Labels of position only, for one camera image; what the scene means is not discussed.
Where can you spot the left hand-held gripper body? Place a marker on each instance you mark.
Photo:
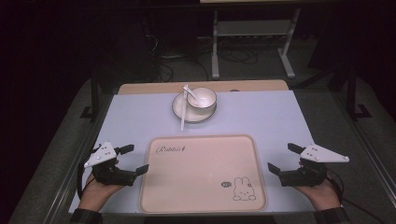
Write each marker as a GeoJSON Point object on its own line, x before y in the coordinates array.
{"type": "Point", "coordinates": [107, 174]}

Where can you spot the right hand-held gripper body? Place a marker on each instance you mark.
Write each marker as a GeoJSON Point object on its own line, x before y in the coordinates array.
{"type": "Point", "coordinates": [303, 177]}

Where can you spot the person's left hand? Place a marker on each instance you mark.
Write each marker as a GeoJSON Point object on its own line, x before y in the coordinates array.
{"type": "Point", "coordinates": [95, 196]}

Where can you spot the person's right hand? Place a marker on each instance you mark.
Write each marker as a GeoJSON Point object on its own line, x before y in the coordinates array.
{"type": "Point", "coordinates": [325, 196]}

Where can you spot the light blue table mat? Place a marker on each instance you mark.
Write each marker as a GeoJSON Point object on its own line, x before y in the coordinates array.
{"type": "Point", "coordinates": [267, 124]}

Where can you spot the beige tray with rabbit print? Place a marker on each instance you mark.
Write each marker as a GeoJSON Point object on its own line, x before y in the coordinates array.
{"type": "Point", "coordinates": [199, 177]}

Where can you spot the black metal stand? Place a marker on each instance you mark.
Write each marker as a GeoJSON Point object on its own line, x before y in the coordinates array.
{"type": "Point", "coordinates": [94, 99]}
{"type": "Point", "coordinates": [353, 96]}

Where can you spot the white chopsticks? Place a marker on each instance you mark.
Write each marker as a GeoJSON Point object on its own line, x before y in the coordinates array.
{"type": "Point", "coordinates": [183, 115]}

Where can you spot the white plate with dark rim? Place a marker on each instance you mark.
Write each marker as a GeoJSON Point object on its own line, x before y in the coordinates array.
{"type": "Point", "coordinates": [194, 115]}

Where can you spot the white ceramic spoon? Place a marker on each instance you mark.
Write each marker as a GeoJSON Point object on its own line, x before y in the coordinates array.
{"type": "Point", "coordinates": [191, 93]}

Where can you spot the white bowl with dark rim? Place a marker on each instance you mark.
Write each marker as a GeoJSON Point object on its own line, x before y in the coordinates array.
{"type": "Point", "coordinates": [206, 99]}

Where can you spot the aluminium frame rail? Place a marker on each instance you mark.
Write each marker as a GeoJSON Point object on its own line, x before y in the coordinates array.
{"type": "Point", "coordinates": [79, 168]}
{"type": "Point", "coordinates": [370, 149]}

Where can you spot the white metal desk frame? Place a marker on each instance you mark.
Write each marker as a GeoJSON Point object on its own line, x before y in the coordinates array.
{"type": "Point", "coordinates": [249, 28]}

